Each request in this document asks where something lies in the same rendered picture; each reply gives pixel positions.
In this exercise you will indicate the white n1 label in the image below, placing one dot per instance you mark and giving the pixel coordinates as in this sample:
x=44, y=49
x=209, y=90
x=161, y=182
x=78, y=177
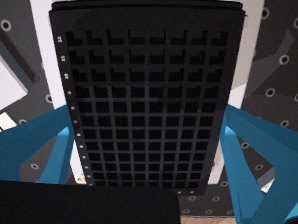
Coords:
x=6, y=121

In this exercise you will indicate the dark grey perforated base plate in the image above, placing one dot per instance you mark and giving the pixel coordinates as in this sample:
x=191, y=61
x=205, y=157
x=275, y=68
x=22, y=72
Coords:
x=271, y=92

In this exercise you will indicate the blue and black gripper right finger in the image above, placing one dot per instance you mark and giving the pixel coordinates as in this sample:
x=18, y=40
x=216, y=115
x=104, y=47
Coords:
x=279, y=146

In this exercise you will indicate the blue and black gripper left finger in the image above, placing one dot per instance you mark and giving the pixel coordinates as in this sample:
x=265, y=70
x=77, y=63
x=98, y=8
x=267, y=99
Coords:
x=19, y=143

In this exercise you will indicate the black well plate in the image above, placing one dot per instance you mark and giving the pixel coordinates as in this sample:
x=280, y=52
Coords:
x=172, y=152

